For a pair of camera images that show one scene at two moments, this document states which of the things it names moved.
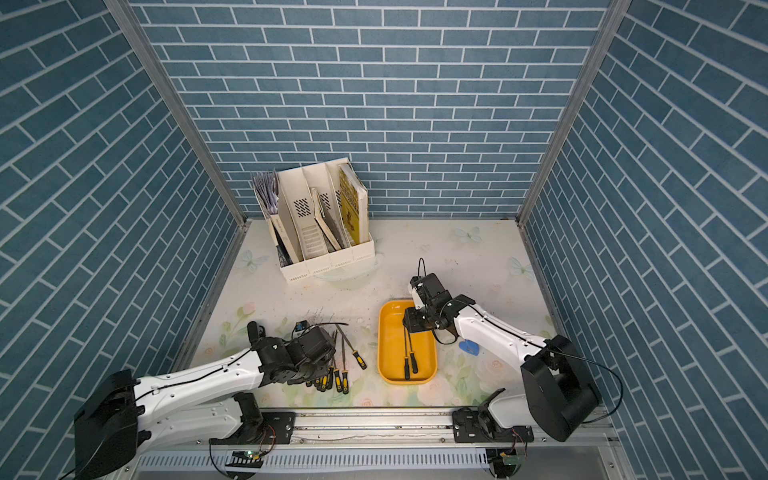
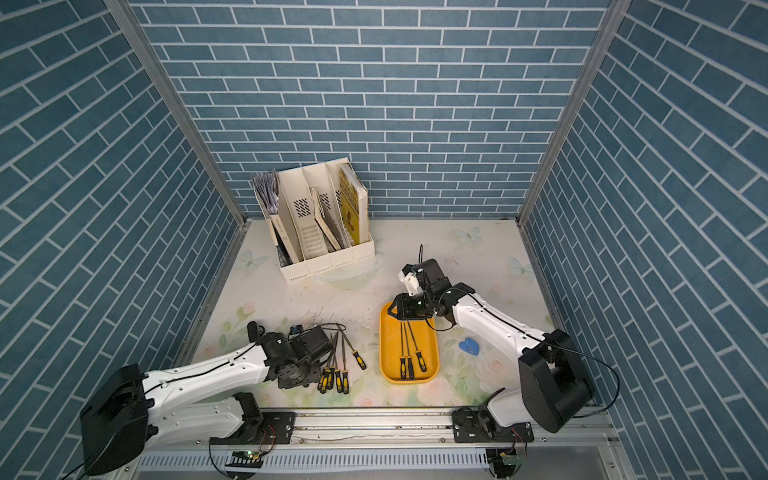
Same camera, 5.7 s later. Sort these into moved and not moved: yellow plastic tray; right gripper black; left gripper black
Moved: right gripper black
Not moved: yellow plastic tray; left gripper black
